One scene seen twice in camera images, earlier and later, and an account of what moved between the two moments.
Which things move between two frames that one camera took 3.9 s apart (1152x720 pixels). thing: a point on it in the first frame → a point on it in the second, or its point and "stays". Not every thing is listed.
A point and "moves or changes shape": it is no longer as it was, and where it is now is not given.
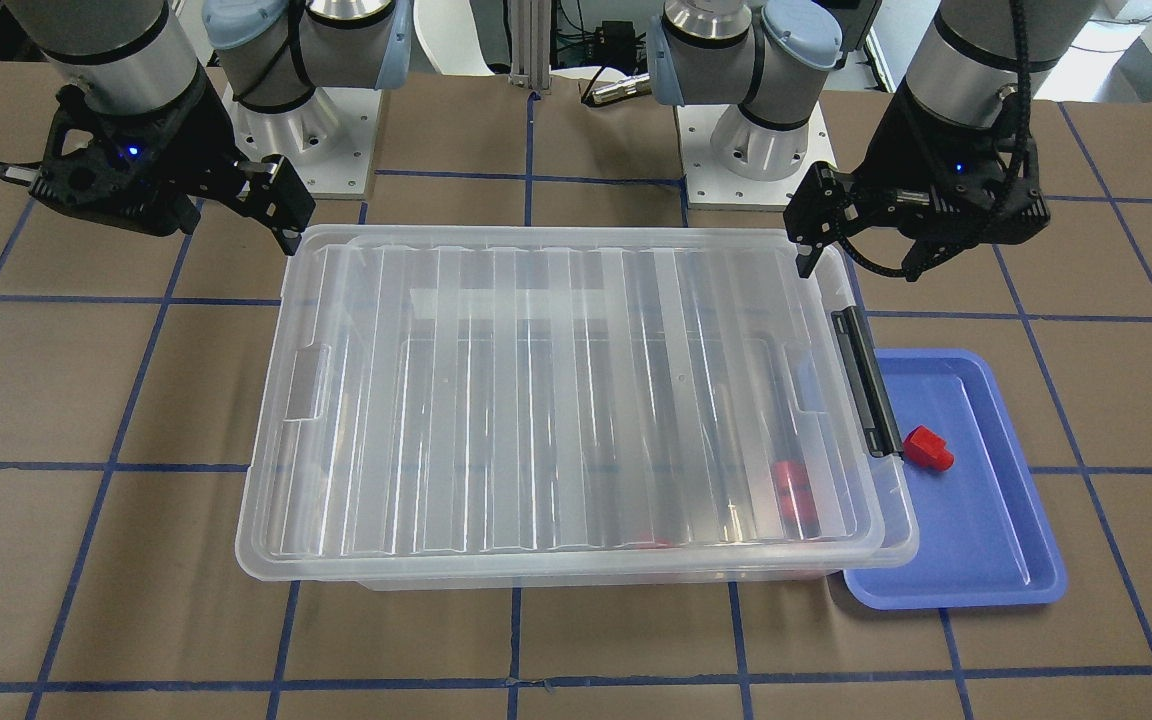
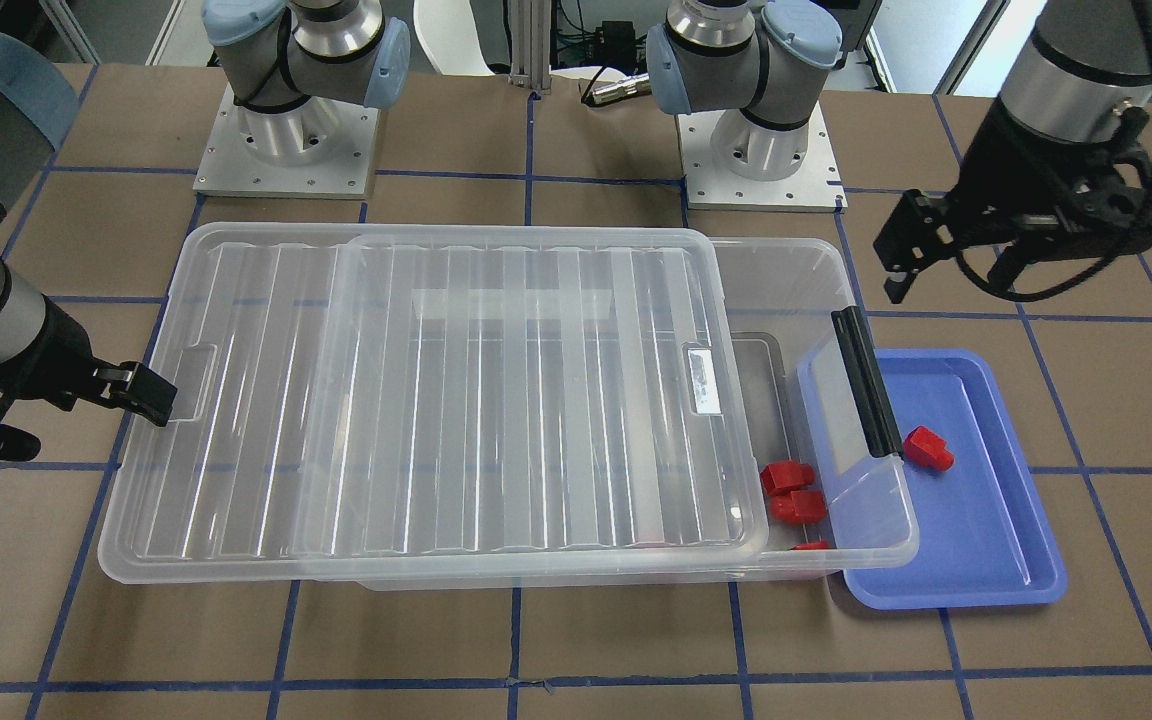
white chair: [448, 29] stays
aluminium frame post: [530, 43] stays
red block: [927, 448] stays
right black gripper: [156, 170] → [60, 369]
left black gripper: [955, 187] → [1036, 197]
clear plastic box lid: [574, 402] moves or changes shape
